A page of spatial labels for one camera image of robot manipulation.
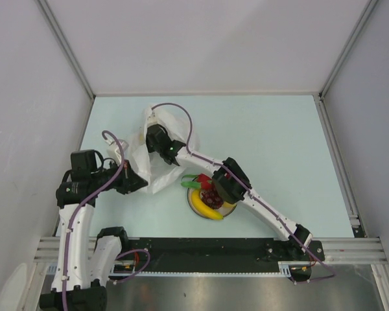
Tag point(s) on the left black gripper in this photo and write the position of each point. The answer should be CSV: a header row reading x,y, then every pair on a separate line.
x,y
130,181

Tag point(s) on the white plastic bag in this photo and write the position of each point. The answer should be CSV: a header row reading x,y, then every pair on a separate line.
x,y
149,165

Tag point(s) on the red fake dragon fruit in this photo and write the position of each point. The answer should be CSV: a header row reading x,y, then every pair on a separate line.
x,y
197,182

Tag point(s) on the dark red fake fruit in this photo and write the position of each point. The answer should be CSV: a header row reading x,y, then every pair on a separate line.
x,y
211,199

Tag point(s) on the yellow fake banana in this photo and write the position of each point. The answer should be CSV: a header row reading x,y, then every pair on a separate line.
x,y
202,208

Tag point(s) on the yellow fake lemon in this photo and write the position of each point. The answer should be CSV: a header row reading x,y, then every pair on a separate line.
x,y
227,205

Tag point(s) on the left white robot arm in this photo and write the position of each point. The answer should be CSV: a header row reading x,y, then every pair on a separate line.
x,y
80,279

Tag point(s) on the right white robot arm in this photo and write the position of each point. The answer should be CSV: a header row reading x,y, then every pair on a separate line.
x,y
231,183

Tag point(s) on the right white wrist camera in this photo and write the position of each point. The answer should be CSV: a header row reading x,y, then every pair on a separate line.
x,y
153,119

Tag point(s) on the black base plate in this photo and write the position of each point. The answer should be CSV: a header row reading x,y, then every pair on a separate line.
x,y
214,256

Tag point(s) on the left aluminium frame post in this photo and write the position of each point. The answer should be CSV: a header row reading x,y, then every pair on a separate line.
x,y
63,43

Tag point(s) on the aluminium frame post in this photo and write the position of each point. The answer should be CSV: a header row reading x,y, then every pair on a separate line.
x,y
349,45
63,43

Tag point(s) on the aluminium front rail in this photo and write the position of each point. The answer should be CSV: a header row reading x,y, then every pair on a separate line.
x,y
336,250

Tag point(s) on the right aluminium frame post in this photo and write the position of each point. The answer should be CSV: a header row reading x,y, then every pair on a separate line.
x,y
349,45

